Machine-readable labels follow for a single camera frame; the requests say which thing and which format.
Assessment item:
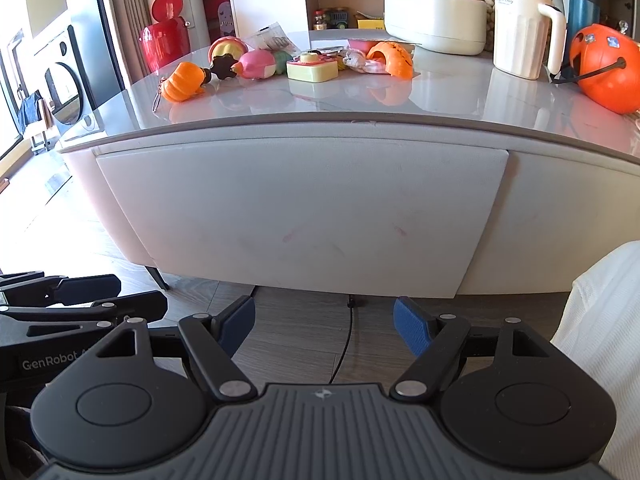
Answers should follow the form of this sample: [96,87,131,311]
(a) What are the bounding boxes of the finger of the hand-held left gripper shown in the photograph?
[0,290,169,339]
[0,271,122,307]

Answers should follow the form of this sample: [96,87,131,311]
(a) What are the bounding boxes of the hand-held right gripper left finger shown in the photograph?
[96,296,258,404]

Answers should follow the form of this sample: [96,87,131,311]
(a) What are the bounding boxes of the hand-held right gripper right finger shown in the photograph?
[391,296,552,403]

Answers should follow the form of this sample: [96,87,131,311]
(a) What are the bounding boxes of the ridged orange pumpkin keychain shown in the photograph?
[152,61,209,111]

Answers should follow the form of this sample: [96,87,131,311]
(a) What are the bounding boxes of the hollow orange pumpkin toy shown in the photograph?
[366,41,416,80]

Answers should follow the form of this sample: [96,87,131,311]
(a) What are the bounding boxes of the orange pumpkin bucket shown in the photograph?
[550,22,640,115]

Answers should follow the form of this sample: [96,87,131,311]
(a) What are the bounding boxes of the dark cloth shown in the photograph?
[0,395,33,480]

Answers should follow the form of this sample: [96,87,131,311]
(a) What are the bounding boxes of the blue cloth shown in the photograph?
[17,91,44,134]

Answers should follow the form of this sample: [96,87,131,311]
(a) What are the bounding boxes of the white textured garment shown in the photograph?
[550,241,640,480]

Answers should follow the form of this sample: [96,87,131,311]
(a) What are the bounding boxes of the white appliance with round window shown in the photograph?
[42,25,99,144]

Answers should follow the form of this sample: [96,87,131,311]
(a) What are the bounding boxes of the white oval table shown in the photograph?
[55,27,640,297]

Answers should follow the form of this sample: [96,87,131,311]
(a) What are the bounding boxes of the brown flower-shaped toy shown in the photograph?
[202,55,241,84]

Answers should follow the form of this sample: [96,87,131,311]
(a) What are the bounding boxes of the red lidded bin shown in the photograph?
[140,0,192,72]

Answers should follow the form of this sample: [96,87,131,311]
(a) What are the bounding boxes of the pink squishy toy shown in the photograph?
[235,50,279,81]

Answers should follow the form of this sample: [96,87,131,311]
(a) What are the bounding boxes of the yellow square toy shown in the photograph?
[286,52,340,83]

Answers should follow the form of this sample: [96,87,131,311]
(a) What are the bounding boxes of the green squishy toy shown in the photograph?
[272,49,296,77]

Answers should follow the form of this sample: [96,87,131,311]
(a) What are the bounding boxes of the pink and yellow round toy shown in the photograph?
[209,36,250,64]

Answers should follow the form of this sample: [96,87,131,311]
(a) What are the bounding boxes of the pink and white doll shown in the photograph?
[341,47,389,75]

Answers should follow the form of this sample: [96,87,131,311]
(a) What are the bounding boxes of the beige curtain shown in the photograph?
[117,0,164,79]

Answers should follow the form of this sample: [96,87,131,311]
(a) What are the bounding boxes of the pink bowl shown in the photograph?
[347,37,384,54]

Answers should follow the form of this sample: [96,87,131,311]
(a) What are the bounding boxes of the clear plastic bag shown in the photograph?
[244,21,296,54]

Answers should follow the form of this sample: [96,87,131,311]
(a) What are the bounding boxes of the cream electric pot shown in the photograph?
[384,0,489,56]

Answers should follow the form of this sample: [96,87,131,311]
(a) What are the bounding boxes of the cream electric kettle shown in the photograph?
[492,0,567,81]

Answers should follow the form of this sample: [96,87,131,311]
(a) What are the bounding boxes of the teal thermos bottle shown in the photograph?
[565,0,605,69]

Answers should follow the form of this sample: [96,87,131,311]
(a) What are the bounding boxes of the black floor cable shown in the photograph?
[327,296,357,384]

